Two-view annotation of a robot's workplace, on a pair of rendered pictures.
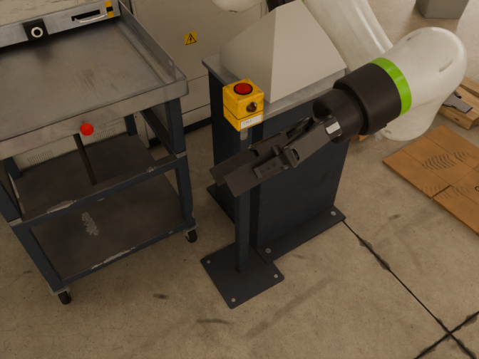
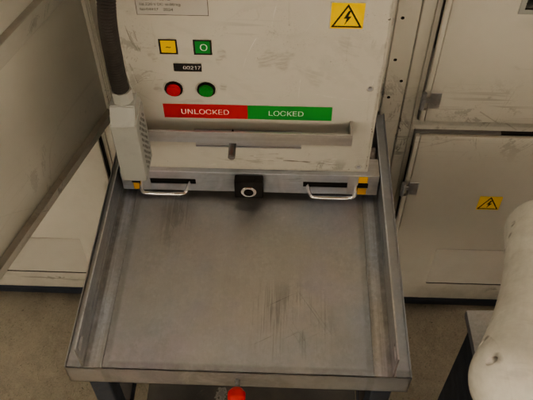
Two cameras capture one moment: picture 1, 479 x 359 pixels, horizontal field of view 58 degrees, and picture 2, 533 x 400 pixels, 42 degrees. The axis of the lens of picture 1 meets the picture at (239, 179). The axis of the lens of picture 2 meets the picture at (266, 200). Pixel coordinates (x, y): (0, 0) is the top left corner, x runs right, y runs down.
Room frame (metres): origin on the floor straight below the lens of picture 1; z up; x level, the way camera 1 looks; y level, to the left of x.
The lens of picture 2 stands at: (0.45, 0.06, 1.99)
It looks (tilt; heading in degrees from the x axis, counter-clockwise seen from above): 50 degrees down; 33
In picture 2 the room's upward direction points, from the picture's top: straight up
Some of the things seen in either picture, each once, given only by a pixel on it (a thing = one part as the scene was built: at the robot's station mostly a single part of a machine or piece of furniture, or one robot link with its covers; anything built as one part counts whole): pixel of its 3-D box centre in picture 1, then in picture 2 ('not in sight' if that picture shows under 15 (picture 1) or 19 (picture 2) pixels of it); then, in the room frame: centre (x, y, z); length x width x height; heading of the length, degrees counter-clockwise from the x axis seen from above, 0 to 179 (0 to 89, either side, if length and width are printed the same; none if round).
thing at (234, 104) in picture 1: (243, 104); not in sight; (0.91, -0.01, 0.85); 0.08 x 0.08 x 0.10; 31
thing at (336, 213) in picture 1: (274, 201); not in sight; (1.26, -0.16, 0.01); 0.50 x 0.44 x 0.02; 33
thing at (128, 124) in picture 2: not in sight; (131, 134); (1.07, 0.77, 1.09); 0.08 x 0.05 x 0.17; 31
